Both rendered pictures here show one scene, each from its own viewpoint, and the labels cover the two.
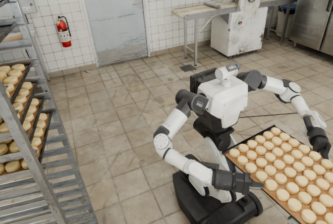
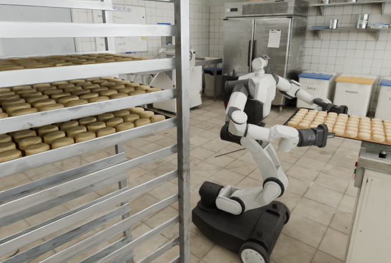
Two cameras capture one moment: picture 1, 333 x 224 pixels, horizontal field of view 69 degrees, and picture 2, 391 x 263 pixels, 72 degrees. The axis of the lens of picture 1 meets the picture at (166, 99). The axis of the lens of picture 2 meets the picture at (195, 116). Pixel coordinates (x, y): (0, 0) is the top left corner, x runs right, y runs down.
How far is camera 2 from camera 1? 95 cm
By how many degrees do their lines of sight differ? 31
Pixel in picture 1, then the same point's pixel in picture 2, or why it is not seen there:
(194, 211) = (236, 233)
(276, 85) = (285, 82)
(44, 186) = (187, 139)
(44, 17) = not seen: outside the picture
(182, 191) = (213, 221)
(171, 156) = (254, 128)
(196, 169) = (284, 130)
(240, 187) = (320, 137)
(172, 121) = (238, 101)
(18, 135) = (187, 56)
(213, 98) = (259, 83)
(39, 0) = not seen: outside the picture
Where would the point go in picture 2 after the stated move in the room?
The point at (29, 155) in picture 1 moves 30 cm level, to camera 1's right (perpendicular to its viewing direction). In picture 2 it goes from (187, 88) to (263, 80)
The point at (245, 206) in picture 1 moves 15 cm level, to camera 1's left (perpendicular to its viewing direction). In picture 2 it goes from (278, 211) to (264, 217)
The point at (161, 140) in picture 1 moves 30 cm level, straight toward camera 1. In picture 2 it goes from (240, 115) to (290, 134)
